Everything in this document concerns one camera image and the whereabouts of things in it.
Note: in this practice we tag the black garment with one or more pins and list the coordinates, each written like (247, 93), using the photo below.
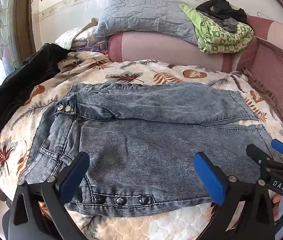
(19, 85)

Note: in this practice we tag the black clothing pile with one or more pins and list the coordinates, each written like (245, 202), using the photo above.
(221, 8)

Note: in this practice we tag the brown wooden door frame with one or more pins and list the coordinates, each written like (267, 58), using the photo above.
(25, 15)

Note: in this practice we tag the stained glass window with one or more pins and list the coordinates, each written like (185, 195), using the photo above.
(2, 40)

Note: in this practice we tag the leaf print blanket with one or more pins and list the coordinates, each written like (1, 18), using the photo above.
(171, 75)

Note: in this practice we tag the grey quilted pillow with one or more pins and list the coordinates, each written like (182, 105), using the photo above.
(144, 15)

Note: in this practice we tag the grey-blue denim pants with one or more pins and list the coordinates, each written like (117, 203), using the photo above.
(141, 135)

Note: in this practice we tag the white crumpled cloth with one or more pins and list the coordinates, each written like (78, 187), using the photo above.
(79, 36)

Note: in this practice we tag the green patterned cloth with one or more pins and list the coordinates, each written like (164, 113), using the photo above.
(219, 36)

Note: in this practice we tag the grey cloth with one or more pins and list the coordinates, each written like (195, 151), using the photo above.
(229, 24)

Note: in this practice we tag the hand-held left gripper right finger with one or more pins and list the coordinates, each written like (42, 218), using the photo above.
(210, 177)

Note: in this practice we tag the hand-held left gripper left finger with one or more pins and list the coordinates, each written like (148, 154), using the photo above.
(75, 175)

